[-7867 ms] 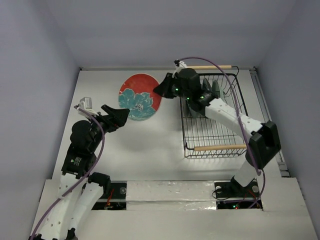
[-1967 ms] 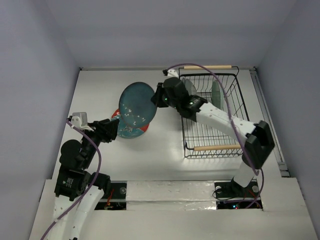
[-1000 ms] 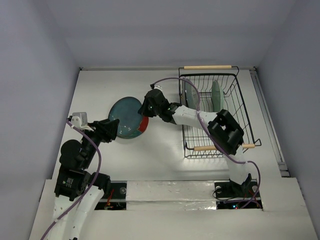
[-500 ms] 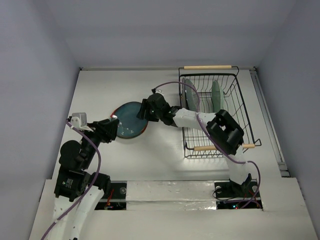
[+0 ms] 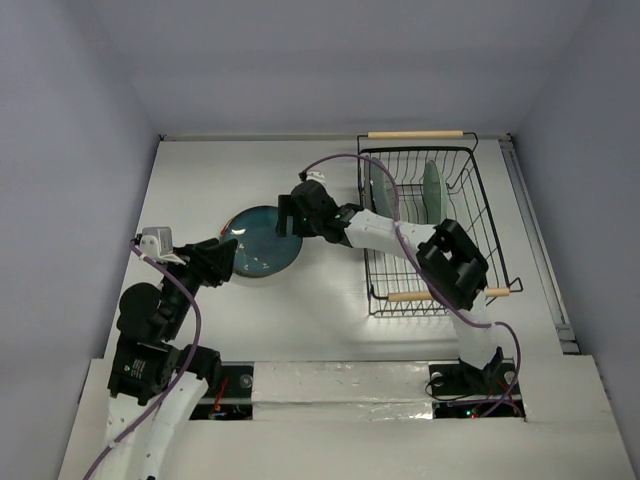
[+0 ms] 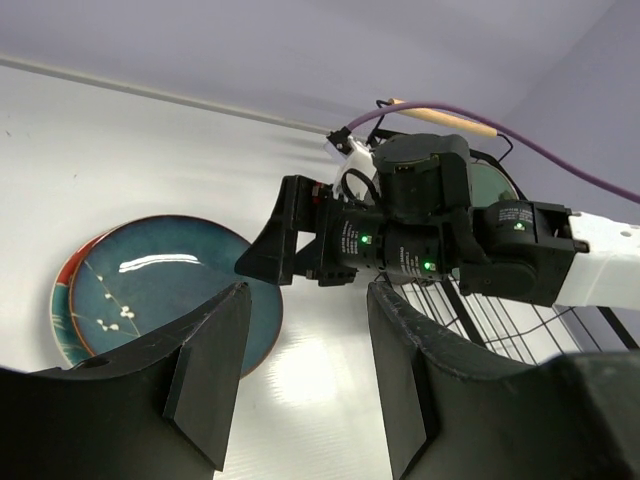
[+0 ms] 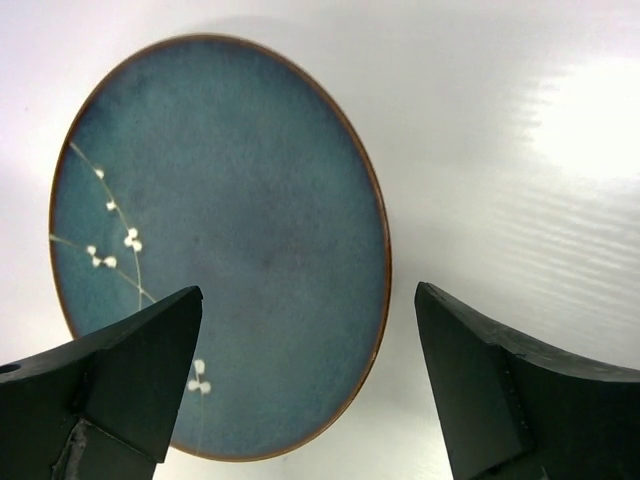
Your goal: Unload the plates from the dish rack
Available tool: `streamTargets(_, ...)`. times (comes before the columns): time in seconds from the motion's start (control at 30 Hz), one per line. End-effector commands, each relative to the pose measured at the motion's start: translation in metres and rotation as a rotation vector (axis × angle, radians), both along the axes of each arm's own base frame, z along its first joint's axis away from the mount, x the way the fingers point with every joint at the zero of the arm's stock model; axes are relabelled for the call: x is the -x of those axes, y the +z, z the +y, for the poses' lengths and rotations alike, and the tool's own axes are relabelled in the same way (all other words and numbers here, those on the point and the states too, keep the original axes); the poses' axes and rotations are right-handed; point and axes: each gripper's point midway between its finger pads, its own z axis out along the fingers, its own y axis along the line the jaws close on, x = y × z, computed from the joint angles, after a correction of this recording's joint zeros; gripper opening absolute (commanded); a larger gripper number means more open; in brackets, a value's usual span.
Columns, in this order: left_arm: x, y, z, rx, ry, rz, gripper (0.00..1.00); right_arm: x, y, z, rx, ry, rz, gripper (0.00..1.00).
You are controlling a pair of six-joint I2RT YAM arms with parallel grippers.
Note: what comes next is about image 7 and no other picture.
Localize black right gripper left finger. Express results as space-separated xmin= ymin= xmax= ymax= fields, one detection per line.
xmin=1 ymin=286 xmax=202 ymax=480

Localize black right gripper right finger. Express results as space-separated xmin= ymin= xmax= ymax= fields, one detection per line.
xmin=414 ymin=282 xmax=639 ymax=480

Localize dark teal brown-rimmed plate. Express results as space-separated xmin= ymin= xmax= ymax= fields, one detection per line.
xmin=49 ymin=34 xmax=392 ymax=462

